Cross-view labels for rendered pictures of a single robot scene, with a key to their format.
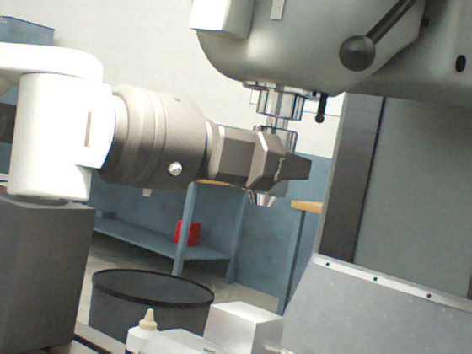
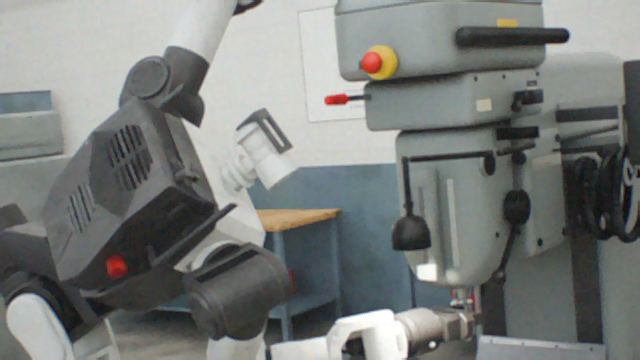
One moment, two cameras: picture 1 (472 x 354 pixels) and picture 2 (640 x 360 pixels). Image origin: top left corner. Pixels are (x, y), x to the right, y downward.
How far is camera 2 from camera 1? 1.33 m
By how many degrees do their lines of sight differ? 4
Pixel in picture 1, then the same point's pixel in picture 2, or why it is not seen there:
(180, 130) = (430, 328)
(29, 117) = (375, 347)
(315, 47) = (477, 272)
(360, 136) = not seen: hidden behind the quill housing
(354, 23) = (490, 256)
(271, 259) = (382, 286)
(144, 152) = (420, 344)
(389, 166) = (512, 273)
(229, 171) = (453, 336)
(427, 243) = (547, 315)
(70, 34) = (70, 91)
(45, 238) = not seen: outside the picture
